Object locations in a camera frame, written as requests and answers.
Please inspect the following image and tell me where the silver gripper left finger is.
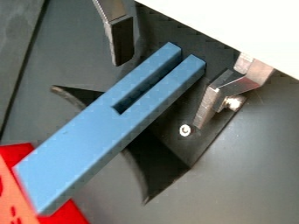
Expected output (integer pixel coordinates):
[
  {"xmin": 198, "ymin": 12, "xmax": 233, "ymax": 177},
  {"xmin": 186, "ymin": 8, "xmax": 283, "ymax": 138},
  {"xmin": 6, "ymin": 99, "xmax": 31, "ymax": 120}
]
[{"xmin": 92, "ymin": 0, "xmax": 135, "ymax": 67}]

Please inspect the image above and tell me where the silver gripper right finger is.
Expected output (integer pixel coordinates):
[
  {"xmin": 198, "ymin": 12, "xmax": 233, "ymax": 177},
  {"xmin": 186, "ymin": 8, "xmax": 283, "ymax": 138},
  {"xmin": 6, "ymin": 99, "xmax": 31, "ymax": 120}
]
[{"xmin": 193, "ymin": 53, "xmax": 275, "ymax": 129}]

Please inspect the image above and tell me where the blue double-square peg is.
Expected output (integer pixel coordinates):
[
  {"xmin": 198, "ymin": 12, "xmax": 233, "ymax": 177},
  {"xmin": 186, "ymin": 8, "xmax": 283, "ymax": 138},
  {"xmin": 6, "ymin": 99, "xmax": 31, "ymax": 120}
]
[{"xmin": 14, "ymin": 43, "xmax": 206, "ymax": 215}]

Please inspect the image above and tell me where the red shape-sorting board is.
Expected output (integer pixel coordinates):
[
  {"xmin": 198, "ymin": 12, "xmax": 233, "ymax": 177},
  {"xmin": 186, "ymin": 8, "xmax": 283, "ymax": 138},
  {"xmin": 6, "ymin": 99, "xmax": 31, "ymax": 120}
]
[{"xmin": 0, "ymin": 143, "xmax": 91, "ymax": 224}]

